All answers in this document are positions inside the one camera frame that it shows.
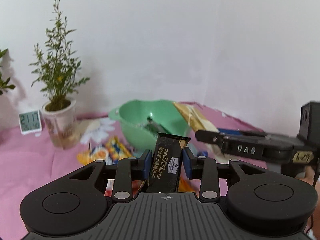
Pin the person's right hand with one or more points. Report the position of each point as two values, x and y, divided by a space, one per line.
308 178

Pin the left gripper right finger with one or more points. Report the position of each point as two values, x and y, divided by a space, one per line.
191 164

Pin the pink printed tablecloth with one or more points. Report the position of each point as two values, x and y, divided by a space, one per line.
30 161

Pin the leafy plant in glass vase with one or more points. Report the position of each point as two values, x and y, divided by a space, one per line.
5 84

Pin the green plastic bowl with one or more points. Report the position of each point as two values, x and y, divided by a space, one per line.
141 121

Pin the black cheese cracker packet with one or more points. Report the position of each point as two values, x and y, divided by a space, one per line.
167 159

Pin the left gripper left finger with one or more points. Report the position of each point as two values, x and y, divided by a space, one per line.
144 164

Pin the white digital clock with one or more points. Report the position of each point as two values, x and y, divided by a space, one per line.
30 122

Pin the yellow cartoon snack bag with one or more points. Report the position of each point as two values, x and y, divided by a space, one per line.
111 152

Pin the gold snack packet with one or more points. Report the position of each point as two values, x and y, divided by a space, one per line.
197 121

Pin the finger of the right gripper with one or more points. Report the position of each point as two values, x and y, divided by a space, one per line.
209 137

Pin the feathery plant in white pot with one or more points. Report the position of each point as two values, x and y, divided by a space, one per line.
57 69

